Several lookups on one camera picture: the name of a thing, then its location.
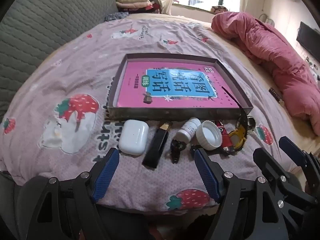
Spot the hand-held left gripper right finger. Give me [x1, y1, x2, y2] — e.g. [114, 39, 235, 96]
[194, 148, 295, 240]

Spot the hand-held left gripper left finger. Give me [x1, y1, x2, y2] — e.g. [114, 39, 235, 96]
[15, 147, 120, 240]

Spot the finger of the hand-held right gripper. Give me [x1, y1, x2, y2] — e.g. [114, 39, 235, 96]
[252, 148, 318, 208]
[278, 136, 320, 178]

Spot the yellow black tape measure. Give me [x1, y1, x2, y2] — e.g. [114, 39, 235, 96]
[221, 86, 250, 154]

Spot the small round metal jar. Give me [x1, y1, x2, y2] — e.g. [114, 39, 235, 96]
[246, 115, 257, 132]

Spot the white plastic cap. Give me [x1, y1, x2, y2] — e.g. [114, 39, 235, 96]
[196, 120, 223, 151]

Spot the white earbuds case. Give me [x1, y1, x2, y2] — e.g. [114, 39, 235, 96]
[118, 119, 150, 157]

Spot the red lighter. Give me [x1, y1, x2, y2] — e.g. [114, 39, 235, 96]
[215, 120, 237, 154]

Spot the black and gold lipstick tube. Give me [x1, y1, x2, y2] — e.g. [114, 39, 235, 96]
[142, 120, 173, 169]

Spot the shallow grey cardboard box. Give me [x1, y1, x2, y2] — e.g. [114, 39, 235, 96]
[107, 53, 253, 122]

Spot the small black clip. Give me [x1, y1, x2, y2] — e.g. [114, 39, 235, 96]
[170, 140, 187, 163]

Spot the small white pill bottle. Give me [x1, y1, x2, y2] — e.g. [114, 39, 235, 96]
[174, 117, 202, 143]

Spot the black gold case on bed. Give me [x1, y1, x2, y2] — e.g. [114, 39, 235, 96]
[269, 87, 285, 105]

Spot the pink quilt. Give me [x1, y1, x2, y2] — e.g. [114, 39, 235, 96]
[211, 11, 320, 130]

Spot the beige bed sheet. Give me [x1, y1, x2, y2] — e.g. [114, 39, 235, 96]
[207, 21, 320, 175]

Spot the pink and blue book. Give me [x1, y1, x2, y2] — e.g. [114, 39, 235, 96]
[116, 61, 240, 109]

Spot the pink strawberry printed blanket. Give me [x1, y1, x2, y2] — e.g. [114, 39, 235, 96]
[0, 17, 303, 213]

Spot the blue patterned cloth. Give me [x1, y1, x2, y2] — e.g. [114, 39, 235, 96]
[104, 11, 129, 22]

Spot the grey quilted headboard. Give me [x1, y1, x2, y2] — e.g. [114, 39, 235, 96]
[0, 0, 118, 120]

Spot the pink folded cloth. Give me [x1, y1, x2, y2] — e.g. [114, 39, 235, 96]
[117, 1, 153, 9]

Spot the dark red clothes pile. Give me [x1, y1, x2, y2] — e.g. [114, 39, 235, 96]
[146, 2, 162, 14]

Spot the black wall television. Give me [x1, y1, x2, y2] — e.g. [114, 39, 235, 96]
[296, 21, 320, 63]

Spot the metal wire rack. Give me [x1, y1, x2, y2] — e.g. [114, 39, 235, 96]
[259, 12, 275, 27]

